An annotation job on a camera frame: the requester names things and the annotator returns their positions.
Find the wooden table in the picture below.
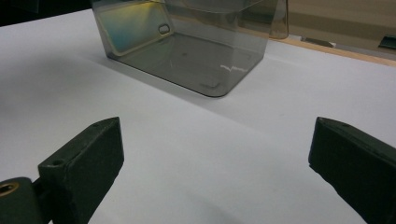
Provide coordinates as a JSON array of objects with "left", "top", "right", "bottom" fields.
[{"left": 269, "top": 35, "right": 396, "bottom": 68}]

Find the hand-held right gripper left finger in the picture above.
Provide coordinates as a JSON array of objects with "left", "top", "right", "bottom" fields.
[{"left": 37, "top": 117, "right": 125, "bottom": 224}]

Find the transparent grey plastic box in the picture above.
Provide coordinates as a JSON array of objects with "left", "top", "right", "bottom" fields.
[{"left": 91, "top": 0, "right": 279, "bottom": 98}]

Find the pastel gradient phone case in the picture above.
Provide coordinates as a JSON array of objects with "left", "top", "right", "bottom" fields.
[{"left": 94, "top": 1, "right": 175, "bottom": 58}]

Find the black curtain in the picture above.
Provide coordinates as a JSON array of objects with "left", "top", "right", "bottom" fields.
[{"left": 0, "top": 0, "right": 93, "bottom": 28}]

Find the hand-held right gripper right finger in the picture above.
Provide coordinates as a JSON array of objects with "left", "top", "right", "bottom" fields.
[{"left": 307, "top": 117, "right": 396, "bottom": 224}]

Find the transparent grey box lid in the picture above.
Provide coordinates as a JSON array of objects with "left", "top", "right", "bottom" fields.
[{"left": 269, "top": 0, "right": 290, "bottom": 40}]

